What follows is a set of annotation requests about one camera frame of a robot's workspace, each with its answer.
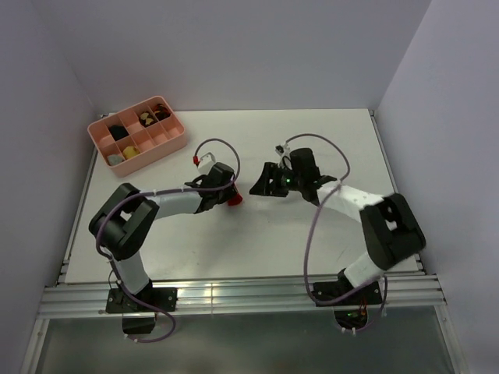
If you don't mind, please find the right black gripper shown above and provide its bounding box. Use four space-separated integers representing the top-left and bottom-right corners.
249 161 304 198

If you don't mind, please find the red Santa sock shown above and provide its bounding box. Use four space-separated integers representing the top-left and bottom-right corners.
226 187 242 206

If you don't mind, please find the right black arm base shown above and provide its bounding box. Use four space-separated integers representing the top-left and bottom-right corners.
312 277 388 336

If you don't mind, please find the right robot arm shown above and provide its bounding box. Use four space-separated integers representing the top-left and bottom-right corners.
249 147 426 304

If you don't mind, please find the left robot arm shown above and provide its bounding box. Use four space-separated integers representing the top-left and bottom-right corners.
89 162 238 311

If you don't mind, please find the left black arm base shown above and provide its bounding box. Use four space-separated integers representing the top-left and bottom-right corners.
105 286 178 343

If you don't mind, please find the dark red-black rolled sock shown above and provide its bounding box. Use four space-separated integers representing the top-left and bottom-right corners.
153 104 171 121

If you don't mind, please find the brown and cream rolled sock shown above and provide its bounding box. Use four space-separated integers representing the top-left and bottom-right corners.
139 111 157 128

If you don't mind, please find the yellow rolled sock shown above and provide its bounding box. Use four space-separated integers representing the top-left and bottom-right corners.
122 146 140 160

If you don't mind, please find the pink plastic divided organizer box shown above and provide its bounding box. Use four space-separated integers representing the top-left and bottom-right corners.
87 96 187 178

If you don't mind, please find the grey rolled sock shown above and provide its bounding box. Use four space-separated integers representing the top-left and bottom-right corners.
107 154 123 166

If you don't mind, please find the black rolled sock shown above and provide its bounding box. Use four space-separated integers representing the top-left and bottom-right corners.
108 125 129 142

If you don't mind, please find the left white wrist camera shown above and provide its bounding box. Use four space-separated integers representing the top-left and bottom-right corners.
193 152 217 175

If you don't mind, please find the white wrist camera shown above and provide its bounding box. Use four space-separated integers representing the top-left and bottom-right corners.
275 142 292 170
193 152 217 175

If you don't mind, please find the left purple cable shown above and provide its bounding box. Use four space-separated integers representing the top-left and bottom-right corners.
95 138 241 344

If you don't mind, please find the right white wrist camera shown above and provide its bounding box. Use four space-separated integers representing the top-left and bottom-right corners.
275 142 292 170

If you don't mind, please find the aluminium front frame rail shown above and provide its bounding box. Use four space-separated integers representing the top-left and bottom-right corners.
37 273 446 319

